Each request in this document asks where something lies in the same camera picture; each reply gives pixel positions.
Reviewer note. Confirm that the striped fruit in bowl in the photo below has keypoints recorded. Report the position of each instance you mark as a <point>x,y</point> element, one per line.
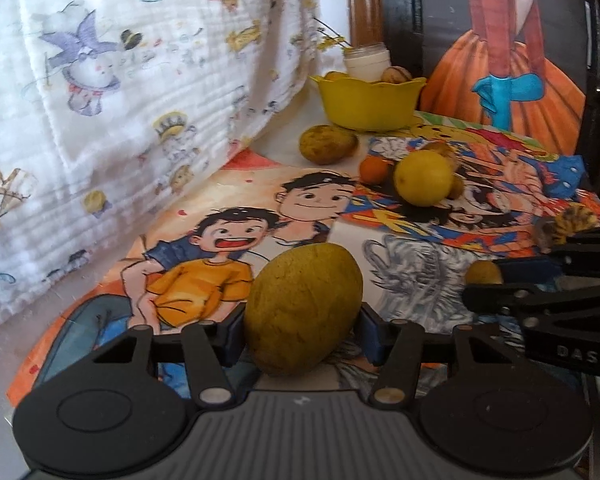
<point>395,75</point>

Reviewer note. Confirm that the small orange tangerine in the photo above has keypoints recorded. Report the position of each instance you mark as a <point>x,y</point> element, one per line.
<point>375,170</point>

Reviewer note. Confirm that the two boys drawing sheet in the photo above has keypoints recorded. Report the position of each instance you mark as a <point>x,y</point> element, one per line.
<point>198,260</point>

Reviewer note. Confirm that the yellow plastic bowl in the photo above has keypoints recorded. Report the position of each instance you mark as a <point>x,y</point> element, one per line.
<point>369,106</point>

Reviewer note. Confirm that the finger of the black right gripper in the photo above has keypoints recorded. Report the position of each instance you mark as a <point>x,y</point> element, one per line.
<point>565,268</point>
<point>514,302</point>

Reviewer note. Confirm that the white cartoon print cloth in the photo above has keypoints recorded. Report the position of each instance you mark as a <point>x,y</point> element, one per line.
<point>111,108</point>

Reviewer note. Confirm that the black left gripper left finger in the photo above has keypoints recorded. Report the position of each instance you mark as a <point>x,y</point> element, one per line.
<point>209,348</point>

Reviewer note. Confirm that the orange dress girl painting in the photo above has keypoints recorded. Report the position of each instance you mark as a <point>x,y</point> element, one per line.
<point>497,74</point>

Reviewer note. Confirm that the colourful anime drawing mat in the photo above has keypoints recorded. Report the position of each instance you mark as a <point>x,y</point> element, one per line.
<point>511,183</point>

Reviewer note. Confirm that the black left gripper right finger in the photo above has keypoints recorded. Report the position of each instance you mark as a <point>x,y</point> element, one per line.
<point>396,349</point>

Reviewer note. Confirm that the yellow green round fruit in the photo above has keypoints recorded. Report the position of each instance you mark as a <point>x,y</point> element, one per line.
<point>301,307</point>

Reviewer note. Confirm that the yellow fruit in bowl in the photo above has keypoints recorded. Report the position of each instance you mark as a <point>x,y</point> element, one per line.
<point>334,76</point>

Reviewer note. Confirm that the white plastic jar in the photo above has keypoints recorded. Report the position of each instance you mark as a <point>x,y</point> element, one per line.
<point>367,63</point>

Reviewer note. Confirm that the brown wooden frame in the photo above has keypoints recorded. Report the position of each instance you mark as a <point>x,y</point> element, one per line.
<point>365,18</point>

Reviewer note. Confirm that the greenish yellow pear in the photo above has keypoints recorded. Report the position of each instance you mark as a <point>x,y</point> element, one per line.
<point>325,145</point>

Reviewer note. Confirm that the small brown round fruit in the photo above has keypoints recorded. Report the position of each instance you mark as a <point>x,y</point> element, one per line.
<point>457,188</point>

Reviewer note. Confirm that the large yellow lemon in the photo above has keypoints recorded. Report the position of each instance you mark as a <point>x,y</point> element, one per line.
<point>423,178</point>

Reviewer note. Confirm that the striped tan pepino melon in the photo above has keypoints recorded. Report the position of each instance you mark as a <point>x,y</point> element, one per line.
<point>445,150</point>

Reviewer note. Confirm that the small yellow round fruit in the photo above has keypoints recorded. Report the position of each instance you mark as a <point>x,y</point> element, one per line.
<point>483,272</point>

